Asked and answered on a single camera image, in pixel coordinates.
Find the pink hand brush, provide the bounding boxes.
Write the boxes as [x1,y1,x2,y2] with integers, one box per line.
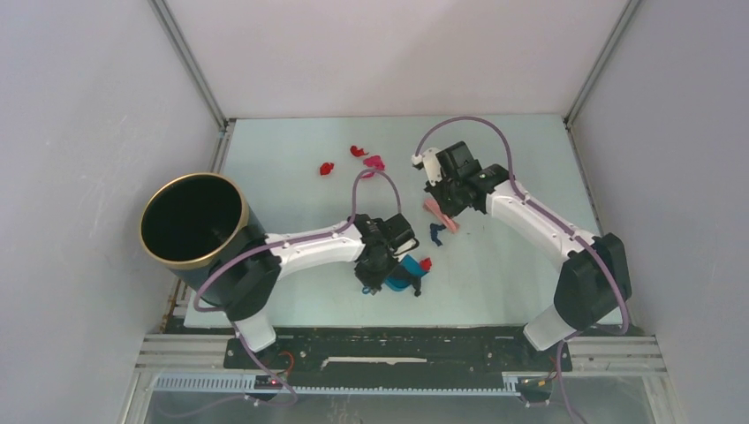
[423,198,460,234]

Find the blue plastic dustpan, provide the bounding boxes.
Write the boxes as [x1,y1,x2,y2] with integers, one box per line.
[360,254,429,295]

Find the dark navy paper scrap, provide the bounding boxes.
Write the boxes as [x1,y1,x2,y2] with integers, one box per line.
[429,223,447,246]

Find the magenta paper scrap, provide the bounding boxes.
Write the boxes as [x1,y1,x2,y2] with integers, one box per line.
[361,155,385,179]

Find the small red paper scrap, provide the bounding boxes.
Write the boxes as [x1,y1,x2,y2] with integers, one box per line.
[350,145,369,157]

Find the black paper strip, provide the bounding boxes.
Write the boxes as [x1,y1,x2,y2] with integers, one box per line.
[410,276,422,297]

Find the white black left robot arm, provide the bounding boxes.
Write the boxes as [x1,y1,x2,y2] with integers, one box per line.
[198,213,420,368]

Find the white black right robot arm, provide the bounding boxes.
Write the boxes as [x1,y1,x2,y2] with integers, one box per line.
[412,141,632,369]

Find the black gold-rimmed bin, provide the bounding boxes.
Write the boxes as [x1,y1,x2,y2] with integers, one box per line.
[140,173,281,319]

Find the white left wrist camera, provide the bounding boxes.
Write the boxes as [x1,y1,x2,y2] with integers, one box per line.
[391,231,420,260]

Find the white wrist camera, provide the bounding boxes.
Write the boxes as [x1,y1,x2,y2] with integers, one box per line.
[391,231,420,260]
[411,148,443,186]

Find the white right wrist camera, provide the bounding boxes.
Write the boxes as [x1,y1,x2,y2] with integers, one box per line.
[411,148,443,186]

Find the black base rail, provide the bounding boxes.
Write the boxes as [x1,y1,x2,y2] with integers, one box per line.
[223,326,572,390]

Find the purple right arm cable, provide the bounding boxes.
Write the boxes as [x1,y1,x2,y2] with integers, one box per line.
[412,116,632,424]

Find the aluminium frame rail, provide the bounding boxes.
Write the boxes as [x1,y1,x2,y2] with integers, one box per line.
[136,335,667,397]

